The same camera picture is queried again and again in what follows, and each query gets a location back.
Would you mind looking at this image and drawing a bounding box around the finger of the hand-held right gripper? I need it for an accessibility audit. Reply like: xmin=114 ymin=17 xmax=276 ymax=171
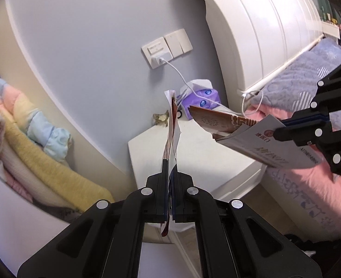
xmin=281 ymin=61 xmax=341 ymax=120
xmin=274 ymin=120 xmax=341 ymax=178

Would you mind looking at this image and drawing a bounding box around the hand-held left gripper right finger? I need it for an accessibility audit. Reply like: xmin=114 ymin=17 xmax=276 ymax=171
xmin=170 ymin=162 xmax=324 ymax=278

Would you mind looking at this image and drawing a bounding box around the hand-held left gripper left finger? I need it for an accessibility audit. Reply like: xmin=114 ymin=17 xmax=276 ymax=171
xmin=17 ymin=158 xmax=171 ymax=278

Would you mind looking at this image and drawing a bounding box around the white printed leaflet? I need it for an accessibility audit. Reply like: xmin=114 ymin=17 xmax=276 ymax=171
xmin=215 ymin=114 xmax=323 ymax=169

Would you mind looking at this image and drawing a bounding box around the red white paper packet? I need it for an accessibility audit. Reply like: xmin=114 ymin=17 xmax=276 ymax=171
xmin=161 ymin=89 xmax=183 ymax=237

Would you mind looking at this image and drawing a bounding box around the brown printed packet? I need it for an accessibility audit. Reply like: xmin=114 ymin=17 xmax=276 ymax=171
xmin=188 ymin=106 xmax=261 ymax=141

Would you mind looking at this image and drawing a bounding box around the grey heart print quilt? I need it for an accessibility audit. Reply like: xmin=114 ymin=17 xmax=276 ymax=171
xmin=250 ymin=38 xmax=341 ymax=131

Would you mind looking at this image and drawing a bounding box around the white nightstand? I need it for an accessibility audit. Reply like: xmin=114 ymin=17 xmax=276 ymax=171
xmin=128 ymin=116 xmax=271 ymax=234

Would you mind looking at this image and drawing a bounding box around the pink bed sheet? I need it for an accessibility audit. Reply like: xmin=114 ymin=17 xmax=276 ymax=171
xmin=244 ymin=104 xmax=341 ymax=241

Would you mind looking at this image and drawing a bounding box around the small toy figurine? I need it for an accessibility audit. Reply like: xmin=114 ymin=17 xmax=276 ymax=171
xmin=152 ymin=110 xmax=170 ymax=127

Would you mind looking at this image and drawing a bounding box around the white bed headboard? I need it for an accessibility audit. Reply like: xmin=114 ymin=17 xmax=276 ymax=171
xmin=178 ymin=0 xmax=325 ymax=100

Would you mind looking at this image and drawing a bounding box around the purple tissue pack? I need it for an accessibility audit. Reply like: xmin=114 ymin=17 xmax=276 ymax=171
xmin=178 ymin=79 xmax=221 ymax=120

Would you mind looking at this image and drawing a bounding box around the pastel puffer jacket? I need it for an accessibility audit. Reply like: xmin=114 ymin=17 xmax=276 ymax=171
xmin=0 ymin=77 xmax=72 ymax=163

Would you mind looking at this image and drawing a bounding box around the white wardrobe door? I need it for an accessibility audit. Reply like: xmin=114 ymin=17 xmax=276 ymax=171
xmin=0 ymin=162 xmax=87 ymax=275

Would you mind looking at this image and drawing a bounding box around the white charger cable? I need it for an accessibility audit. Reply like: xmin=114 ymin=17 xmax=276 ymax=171
xmin=159 ymin=59 xmax=265 ymax=116

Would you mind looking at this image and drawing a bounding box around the white wall socket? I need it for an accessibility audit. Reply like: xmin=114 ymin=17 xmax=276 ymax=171
xmin=141 ymin=36 xmax=174 ymax=70

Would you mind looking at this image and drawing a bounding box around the white wall switch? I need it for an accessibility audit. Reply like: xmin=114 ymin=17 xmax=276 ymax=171
xmin=164 ymin=28 xmax=193 ymax=58

